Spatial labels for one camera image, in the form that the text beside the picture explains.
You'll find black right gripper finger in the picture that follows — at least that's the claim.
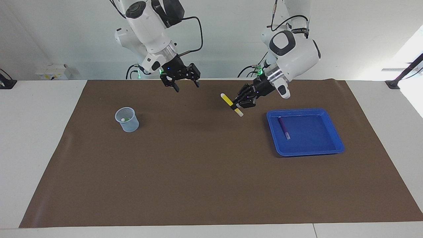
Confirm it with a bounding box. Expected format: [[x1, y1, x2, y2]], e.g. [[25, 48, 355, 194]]
[[161, 76, 181, 93], [187, 63, 201, 88]]

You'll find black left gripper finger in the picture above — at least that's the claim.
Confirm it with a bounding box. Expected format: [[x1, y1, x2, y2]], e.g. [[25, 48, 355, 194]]
[[231, 84, 254, 111], [238, 97, 258, 109]]

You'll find yellow pen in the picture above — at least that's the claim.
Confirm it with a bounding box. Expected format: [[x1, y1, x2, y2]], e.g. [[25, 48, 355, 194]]
[[220, 93, 244, 117]]

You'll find purple pen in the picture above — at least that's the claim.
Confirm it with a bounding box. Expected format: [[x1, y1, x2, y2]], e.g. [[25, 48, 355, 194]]
[[278, 116, 291, 140]]

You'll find blue plastic tray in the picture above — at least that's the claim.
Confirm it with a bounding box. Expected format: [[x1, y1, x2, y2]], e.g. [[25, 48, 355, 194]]
[[266, 108, 345, 157]]

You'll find translucent plastic cup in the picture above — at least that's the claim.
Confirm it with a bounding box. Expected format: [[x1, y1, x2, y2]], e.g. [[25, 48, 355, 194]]
[[115, 107, 139, 133]]

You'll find brown table mat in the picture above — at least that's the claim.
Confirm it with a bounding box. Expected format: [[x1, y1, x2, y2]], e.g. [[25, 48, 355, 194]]
[[19, 79, 423, 228]]

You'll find black clamp base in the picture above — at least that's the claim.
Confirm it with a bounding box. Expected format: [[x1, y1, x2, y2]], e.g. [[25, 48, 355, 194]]
[[0, 69, 18, 90]]

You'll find black left base cable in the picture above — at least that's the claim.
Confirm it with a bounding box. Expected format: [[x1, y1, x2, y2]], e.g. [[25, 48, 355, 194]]
[[237, 50, 269, 78]]

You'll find black base cable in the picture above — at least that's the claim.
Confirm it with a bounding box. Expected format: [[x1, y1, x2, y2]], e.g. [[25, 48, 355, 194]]
[[125, 64, 143, 80], [237, 50, 269, 78]]

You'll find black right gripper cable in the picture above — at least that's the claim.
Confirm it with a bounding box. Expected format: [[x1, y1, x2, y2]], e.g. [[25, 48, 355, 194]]
[[178, 16, 204, 57]]

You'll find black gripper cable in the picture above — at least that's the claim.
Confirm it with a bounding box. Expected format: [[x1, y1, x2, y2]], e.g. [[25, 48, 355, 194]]
[[178, 16, 204, 57], [271, 0, 310, 32]]

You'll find black right base cable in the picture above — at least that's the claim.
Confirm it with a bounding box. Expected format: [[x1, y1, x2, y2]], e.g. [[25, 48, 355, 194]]
[[125, 64, 143, 80]]

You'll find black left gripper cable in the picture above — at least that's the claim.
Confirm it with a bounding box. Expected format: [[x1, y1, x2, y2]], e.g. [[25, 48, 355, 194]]
[[271, 0, 310, 32]]

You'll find white wall outlet box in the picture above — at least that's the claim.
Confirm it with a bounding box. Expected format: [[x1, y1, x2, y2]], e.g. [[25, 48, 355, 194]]
[[36, 64, 71, 80]]

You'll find black camera stand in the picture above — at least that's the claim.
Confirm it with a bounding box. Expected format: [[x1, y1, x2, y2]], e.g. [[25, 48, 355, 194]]
[[385, 53, 423, 90]]

